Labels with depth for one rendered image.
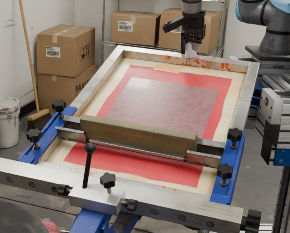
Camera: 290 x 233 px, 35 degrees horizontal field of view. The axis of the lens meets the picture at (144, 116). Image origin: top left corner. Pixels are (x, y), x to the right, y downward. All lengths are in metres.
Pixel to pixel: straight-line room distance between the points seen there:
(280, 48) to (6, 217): 1.61
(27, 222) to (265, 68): 1.59
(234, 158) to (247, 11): 0.97
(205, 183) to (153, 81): 0.57
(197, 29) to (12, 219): 1.24
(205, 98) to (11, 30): 2.97
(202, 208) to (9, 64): 3.47
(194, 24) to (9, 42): 2.82
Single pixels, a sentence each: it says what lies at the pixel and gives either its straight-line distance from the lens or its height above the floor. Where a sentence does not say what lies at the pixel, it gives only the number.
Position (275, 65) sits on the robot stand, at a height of 1.21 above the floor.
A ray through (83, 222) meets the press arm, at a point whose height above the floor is 1.07.
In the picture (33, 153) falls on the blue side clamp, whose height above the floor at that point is 1.09.
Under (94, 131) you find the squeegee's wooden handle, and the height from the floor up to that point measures 1.14.
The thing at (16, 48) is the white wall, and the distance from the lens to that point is 4.48.
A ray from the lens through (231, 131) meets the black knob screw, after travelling 1.33.
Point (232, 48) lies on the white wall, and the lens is 5.02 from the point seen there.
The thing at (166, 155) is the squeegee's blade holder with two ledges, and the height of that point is 1.11.
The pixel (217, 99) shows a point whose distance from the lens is 1.65.
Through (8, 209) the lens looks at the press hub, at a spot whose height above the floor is 1.31.
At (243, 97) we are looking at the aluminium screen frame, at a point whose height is 1.21.
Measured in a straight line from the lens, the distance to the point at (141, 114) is 1.57.
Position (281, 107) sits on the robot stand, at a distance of 1.63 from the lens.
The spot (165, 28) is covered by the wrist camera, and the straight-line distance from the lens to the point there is 1.80.
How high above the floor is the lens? 1.68
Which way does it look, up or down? 21 degrees down
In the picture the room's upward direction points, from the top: 3 degrees clockwise
